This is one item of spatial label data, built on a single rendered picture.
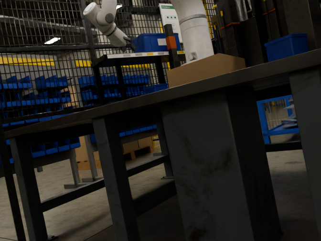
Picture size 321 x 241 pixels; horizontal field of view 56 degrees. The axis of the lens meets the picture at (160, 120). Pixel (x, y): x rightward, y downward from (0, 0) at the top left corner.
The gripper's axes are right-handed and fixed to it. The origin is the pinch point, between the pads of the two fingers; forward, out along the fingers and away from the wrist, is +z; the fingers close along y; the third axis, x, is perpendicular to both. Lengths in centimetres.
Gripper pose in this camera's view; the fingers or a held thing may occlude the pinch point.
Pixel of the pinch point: (129, 49)
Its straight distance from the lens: 176.8
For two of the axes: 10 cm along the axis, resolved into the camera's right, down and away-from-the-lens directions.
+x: 4.2, -8.6, 2.8
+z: 5.7, 4.9, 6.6
